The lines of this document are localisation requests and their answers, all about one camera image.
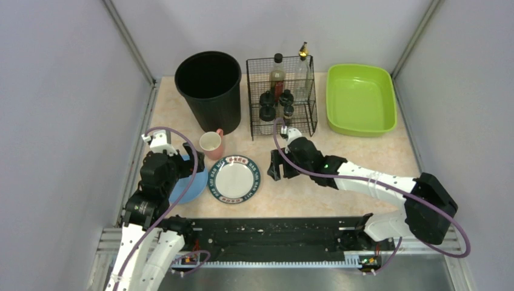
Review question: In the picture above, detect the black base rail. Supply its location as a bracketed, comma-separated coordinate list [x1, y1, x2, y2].
[175, 217, 396, 267]

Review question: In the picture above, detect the white plate with blue rim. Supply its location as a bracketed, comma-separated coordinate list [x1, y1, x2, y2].
[207, 155, 262, 204]

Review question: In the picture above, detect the pink ceramic mug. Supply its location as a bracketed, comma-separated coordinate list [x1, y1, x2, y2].
[199, 129, 224, 161]

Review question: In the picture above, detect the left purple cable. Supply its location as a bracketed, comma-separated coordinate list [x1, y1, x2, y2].
[112, 126, 210, 291]

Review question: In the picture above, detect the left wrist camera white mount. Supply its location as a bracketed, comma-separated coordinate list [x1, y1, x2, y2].
[141, 130, 178, 156]

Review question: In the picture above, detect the small dark spice jar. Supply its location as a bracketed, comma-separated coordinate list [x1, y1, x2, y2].
[283, 105, 295, 126]

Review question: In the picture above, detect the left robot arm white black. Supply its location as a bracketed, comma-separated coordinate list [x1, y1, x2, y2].
[106, 142, 204, 290]

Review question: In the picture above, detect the black plastic waste bin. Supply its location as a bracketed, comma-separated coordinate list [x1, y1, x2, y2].
[174, 51, 242, 135]

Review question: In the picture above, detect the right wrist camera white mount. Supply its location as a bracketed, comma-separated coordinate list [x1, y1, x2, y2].
[280, 125, 303, 154]

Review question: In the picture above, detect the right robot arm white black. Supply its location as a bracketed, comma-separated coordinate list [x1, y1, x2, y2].
[268, 137, 458, 246]

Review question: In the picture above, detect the spice jar black lid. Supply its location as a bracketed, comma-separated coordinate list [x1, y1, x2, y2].
[258, 106, 276, 135]
[279, 89, 294, 107]
[259, 90, 275, 107]

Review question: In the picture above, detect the dark sauce bottle black cap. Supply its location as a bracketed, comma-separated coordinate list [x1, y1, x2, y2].
[269, 53, 286, 102]

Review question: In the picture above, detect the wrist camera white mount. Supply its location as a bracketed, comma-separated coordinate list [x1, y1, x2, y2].
[141, 130, 178, 156]
[280, 125, 303, 154]

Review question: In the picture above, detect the black wire mesh rack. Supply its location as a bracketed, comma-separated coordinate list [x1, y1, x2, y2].
[245, 56, 318, 138]

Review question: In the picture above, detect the clear glass bottle gold cap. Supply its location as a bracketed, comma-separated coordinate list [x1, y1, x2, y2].
[294, 42, 313, 102]

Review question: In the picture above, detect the green plastic basin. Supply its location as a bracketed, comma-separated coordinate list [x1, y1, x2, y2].
[325, 64, 398, 138]

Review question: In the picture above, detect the blue plastic plate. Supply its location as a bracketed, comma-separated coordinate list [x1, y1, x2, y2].
[167, 168, 208, 204]

